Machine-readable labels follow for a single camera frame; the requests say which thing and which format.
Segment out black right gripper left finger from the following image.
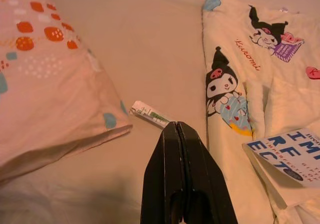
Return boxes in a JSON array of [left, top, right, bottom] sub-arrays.
[[140, 121, 186, 224]]

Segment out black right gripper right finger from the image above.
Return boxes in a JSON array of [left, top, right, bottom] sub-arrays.
[[176, 121, 239, 224]]

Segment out white book with blue letters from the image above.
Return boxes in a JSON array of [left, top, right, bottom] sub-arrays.
[[241, 128, 320, 209]]

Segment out cream quilt with cartoon print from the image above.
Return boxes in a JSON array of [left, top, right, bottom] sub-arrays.
[[201, 0, 320, 224]]

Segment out pink pillow with colourful spots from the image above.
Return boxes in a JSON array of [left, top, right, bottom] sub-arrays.
[[0, 0, 133, 185]]

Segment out mattress with beige sheet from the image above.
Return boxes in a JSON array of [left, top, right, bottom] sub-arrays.
[[0, 0, 320, 224]]

